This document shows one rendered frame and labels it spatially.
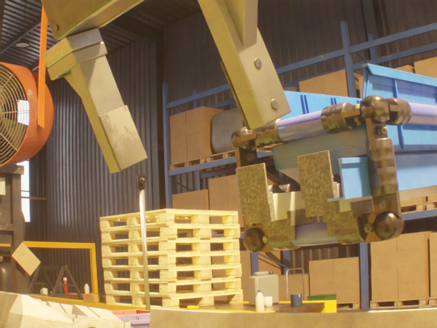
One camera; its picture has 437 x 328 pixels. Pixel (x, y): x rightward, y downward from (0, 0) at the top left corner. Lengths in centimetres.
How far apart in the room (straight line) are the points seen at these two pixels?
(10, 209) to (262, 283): 298
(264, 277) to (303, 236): 543
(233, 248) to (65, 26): 653
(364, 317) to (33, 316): 94
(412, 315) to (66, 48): 54
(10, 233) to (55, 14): 686
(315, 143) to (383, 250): 1041
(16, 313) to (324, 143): 101
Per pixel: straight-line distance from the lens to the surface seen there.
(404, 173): 80
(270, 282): 626
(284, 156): 84
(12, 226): 720
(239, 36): 34
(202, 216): 661
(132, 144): 45
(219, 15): 34
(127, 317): 225
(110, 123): 44
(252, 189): 77
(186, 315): 107
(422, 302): 1083
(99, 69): 45
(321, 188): 71
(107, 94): 45
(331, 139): 79
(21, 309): 157
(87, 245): 1198
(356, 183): 70
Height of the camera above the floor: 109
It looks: 9 degrees up
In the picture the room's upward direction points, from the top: 3 degrees counter-clockwise
